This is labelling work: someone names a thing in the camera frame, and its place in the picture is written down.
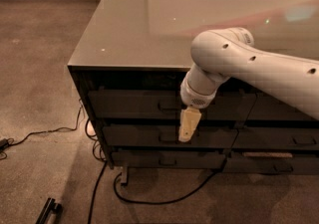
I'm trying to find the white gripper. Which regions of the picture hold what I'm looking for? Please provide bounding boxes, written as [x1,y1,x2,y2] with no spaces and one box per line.
[178,78,216,142]

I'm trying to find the drawer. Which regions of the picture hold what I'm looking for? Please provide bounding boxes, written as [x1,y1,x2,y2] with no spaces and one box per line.
[88,90,256,120]
[103,124,237,148]
[233,127,319,150]
[223,152,319,175]
[248,94,314,121]
[112,150,225,169]

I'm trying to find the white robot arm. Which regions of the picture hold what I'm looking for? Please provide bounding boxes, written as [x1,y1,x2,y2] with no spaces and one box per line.
[178,28,319,142]

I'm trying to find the dark grey drawer cabinet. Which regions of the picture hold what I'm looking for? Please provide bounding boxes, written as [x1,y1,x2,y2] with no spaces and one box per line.
[68,0,319,171]

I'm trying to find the black power adapter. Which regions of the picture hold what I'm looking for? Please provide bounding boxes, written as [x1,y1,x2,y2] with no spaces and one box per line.
[0,138,9,150]

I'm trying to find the black looped cable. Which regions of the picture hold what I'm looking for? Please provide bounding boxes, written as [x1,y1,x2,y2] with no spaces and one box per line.
[113,157,228,206]

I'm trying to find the thick black floor cable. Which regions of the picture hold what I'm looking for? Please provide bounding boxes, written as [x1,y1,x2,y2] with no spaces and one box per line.
[87,161,109,224]

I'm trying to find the black metal floor bracket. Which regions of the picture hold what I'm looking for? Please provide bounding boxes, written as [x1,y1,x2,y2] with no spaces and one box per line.
[35,197,62,224]

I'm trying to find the thin black floor cable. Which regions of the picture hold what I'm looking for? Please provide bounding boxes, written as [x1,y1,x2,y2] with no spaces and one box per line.
[0,100,85,161]

